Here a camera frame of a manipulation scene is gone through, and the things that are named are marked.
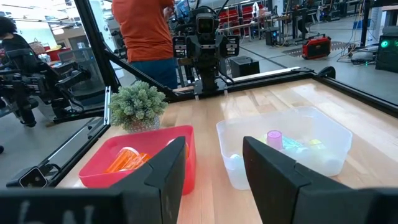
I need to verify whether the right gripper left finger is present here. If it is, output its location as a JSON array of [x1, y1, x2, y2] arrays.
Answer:
[[0, 136, 187, 224]]

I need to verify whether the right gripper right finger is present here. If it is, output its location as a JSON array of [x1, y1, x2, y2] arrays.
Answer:
[[243, 136, 398, 224]]

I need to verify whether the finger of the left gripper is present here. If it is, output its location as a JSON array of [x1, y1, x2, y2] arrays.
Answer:
[[172, 35, 187, 58], [225, 35, 241, 58]]

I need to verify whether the teal medicine bottle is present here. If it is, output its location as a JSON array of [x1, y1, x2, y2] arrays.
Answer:
[[282, 136, 305, 151]]

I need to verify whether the purple cup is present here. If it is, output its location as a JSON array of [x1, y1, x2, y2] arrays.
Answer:
[[266, 129, 284, 151]]

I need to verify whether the pink translucent plastic bin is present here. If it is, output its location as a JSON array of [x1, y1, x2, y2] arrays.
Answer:
[[78, 124, 197, 196]]

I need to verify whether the clear plastic bin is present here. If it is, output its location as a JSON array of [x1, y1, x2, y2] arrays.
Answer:
[[216, 105, 354, 191]]

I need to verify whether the black cube box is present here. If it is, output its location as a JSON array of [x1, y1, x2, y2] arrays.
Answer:
[[229, 55, 261, 79]]

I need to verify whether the red shelf rack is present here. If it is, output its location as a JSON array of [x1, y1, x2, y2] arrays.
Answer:
[[218, 3, 266, 29]]

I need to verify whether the person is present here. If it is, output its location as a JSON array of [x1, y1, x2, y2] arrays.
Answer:
[[111, 0, 178, 90], [0, 16, 40, 75]]

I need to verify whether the green succulent plant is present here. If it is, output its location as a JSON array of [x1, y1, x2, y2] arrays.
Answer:
[[108, 80, 169, 131]]

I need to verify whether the black metal stand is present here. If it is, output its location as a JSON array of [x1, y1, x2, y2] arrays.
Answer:
[[284, 6, 315, 47]]

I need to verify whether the red and black box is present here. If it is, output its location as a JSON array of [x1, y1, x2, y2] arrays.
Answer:
[[302, 35, 332, 60]]

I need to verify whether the brown patterned plant pot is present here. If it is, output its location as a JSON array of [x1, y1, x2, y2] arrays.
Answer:
[[126, 115, 161, 134]]

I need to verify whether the red storage box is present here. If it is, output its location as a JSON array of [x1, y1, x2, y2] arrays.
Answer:
[[45, 46, 72, 62]]

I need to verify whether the woven basket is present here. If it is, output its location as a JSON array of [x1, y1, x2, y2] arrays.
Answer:
[[29, 39, 46, 55]]

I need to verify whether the black computer green light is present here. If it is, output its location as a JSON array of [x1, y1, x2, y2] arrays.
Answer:
[[374, 26, 398, 74]]

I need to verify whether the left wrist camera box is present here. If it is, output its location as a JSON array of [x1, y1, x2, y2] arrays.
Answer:
[[195, 13, 216, 35]]

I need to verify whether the black diagonal frame brace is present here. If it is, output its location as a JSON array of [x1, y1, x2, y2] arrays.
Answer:
[[104, 49, 180, 101]]

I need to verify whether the small black table camera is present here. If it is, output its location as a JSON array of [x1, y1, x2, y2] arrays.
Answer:
[[18, 167, 49, 189]]

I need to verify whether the black frame post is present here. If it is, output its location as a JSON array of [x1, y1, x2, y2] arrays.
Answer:
[[73, 0, 122, 93]]

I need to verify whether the silver metal bracket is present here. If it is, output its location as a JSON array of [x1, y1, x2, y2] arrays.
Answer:
[[103, 86, 112, 126]]

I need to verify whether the black table frame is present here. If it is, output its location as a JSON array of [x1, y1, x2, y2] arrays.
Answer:
[[6, 65, 398, 189]]

